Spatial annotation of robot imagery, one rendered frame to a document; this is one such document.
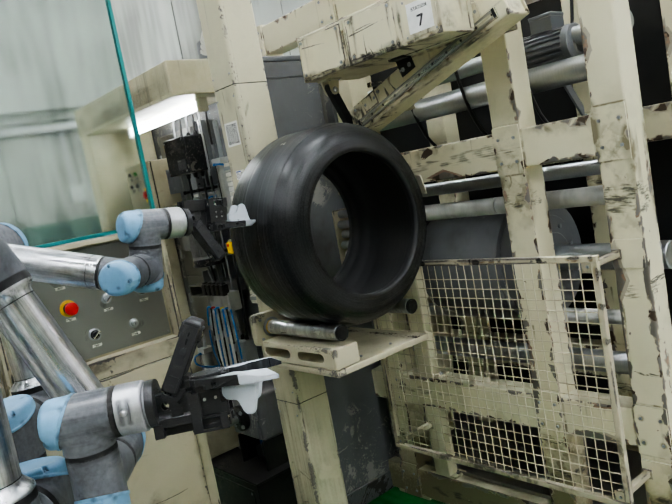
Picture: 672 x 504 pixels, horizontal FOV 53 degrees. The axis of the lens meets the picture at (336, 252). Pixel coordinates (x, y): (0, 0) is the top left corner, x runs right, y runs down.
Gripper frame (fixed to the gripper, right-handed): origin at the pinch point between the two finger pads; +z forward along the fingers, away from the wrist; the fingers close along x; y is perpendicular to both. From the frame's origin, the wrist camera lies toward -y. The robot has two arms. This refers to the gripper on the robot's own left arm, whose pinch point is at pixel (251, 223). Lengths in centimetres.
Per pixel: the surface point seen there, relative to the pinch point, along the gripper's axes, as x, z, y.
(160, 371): 55, -6, -43
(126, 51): 873, 358, 314
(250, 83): 26, 22, 44
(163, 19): 860, 423, 368
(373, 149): -12.4, 35.2, 17.2
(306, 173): -11.9, 11.0, 11.3
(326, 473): 28, 36, -84
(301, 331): 6.3, 16.5, -32.0
